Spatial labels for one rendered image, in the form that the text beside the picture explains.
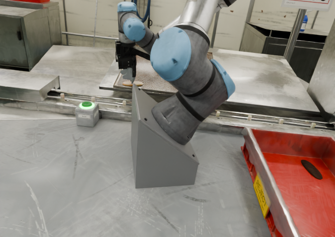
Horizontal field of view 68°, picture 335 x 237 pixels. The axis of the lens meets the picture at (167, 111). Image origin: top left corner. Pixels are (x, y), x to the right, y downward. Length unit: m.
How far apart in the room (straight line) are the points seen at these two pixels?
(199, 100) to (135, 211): 0.34
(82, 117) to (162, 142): 0.44
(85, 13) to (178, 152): 4.51
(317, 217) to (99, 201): 0.60
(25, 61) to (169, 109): 3.19
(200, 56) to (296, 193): 0.52
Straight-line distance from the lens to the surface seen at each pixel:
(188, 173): 0.75
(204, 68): 0.63
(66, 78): 1.51
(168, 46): 0.61
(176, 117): 0.69
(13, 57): 3.84
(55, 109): 1.14
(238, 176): 0.87
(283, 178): 0.93
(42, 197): 0.78
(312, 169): 1.01
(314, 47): 3.00
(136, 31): 0.94
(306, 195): 0.91
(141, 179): 0.74
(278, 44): 2.88
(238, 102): 1.22
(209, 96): 0.67
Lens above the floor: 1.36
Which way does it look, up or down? 28 degrees down
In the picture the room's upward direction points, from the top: 6 degrees clockwise
